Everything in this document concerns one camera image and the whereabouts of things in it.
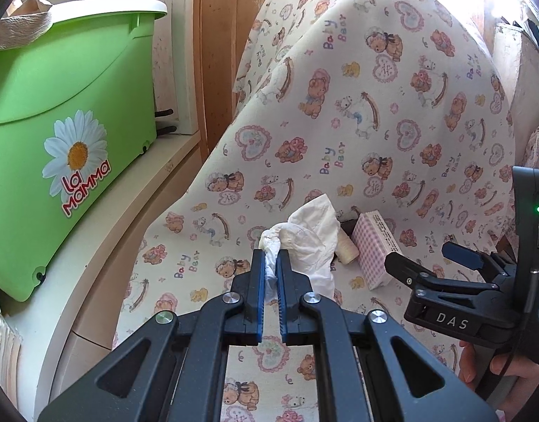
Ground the beige thread spool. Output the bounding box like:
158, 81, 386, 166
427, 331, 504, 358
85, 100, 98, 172
335, 229, 359, 265

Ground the black coffee sachet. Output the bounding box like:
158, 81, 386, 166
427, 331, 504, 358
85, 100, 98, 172
340, 219, 358, 236

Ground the person's right hand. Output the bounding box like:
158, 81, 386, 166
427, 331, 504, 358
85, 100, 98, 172
458, 341, 539, 389

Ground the green plastic storage box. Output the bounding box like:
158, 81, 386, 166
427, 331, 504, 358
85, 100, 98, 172
0, 0, 167, 302

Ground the beige cloth bag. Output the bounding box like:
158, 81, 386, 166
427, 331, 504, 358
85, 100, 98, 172
0, 0, 53, 51

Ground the black cable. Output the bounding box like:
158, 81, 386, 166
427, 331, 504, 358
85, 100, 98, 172
473, 267, 539, 401

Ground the white shelf unit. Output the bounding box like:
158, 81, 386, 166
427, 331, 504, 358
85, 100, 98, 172
0, 0, 200, 421

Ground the white tissue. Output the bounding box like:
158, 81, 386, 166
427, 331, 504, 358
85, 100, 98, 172
258, 194, 340, 303

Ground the pink checkered tissue pack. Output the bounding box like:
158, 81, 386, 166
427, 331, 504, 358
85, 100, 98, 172
351, 211, 402, 290

